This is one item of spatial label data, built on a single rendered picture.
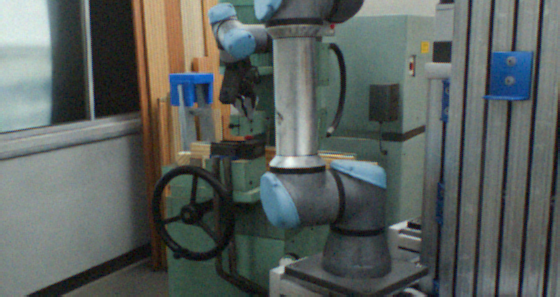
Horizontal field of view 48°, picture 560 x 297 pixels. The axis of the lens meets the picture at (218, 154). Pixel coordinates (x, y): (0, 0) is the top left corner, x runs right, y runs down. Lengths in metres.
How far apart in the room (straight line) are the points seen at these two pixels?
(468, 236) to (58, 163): 2.28
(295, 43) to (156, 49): 2.34
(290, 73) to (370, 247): 0.40
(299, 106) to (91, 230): 2.37
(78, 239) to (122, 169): 0.48
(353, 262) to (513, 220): 0.32
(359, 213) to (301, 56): 0.34
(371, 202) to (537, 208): 0.31
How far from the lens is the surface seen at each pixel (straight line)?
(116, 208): 3.59
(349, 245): 1.33
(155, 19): 3.55
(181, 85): 2.91
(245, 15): 1.97
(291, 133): 1.24
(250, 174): 1.83
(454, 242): 1.41
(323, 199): 1.26
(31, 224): 3.18
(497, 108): 1.32
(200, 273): 2.09
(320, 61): 2.14
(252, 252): 1.97
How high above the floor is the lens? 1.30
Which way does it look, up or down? 10 degrees down
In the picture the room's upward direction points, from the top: 1 degrees counter-clockwise
